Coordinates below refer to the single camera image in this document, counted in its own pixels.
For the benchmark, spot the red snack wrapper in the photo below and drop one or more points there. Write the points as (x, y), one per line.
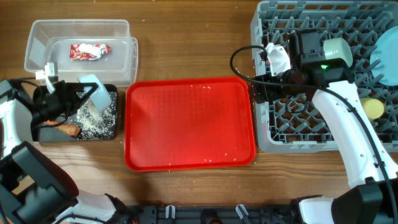
(89, 51)

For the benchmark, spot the red serving tray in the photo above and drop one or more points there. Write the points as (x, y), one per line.
(188, 124)

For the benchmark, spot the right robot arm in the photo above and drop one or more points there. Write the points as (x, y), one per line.
(320, 69)

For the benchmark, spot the yellow plastic cup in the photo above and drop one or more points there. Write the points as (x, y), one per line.
(373, 108)

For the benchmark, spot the black mounting rail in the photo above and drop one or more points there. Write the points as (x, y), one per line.
(238, 214)

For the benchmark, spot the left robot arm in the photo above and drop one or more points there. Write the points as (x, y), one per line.
(33, 188)

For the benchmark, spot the clear plastic bin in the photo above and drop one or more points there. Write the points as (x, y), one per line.
(51, 41)

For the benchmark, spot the grey dishwasher rack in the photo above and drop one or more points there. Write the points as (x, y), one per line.
(293, 125)

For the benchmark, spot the black waste tray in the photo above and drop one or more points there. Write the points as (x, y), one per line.
(54, 135)

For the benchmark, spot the green bowl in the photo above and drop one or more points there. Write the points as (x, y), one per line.
(338, 48)

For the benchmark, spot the orange carrot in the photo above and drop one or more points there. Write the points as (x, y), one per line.
(69, 129)

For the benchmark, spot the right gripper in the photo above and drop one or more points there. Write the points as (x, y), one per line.
(264, 87)

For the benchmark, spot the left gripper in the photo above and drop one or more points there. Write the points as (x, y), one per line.
(64, 93)

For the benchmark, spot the light blue plate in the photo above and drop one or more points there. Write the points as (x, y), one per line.
(386, 56)

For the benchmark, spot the blue bowl with rice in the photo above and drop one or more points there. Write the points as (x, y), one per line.
(100, 98)

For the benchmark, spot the spilled white rice pile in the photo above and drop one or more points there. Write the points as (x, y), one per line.
(97, 126)

